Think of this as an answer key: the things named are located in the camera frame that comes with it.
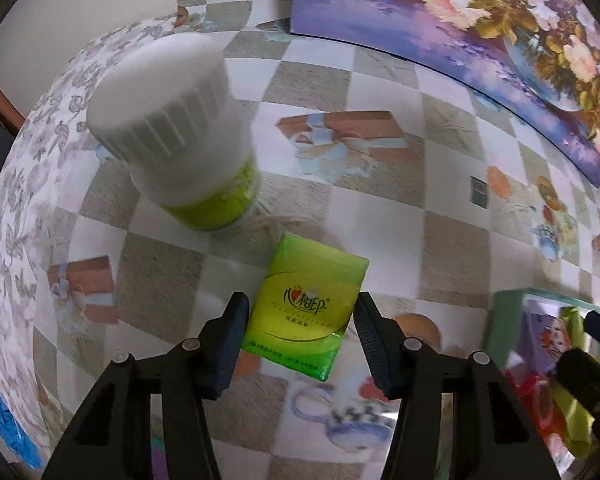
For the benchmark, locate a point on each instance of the white cap bottle green label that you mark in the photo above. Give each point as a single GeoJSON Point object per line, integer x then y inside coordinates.
{"type": "Point", "coordinates": [165, 110]}

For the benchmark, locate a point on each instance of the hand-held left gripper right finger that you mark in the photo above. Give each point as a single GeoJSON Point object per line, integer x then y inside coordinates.
{"type": "Point", "coordinates": [375, 350]}

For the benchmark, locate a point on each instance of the green tissue packet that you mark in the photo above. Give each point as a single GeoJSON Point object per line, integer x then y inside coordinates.
{"type": "Point", "coordinates": [305, 300]}

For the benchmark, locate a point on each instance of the white tray with teal rim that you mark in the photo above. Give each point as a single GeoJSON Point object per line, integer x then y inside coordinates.
{"type": "Point", "coordinates": [502, 325]}

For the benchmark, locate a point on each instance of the checkered printed tablecloth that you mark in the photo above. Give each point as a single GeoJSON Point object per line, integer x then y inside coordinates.
{"type": "Point", "coordinates": [380, 185]}

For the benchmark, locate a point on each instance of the flower painting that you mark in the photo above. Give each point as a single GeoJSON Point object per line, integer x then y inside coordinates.
{"type": "Point", "coordinates": [430, 25]}

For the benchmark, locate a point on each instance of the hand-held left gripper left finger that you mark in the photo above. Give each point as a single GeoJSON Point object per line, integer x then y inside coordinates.
{"type": "Point", "coordinates": [230, 345]}

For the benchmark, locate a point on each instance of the teal cloth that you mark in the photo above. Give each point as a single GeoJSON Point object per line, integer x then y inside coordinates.
{"type": "Point", "coordinates": [10, 425]}

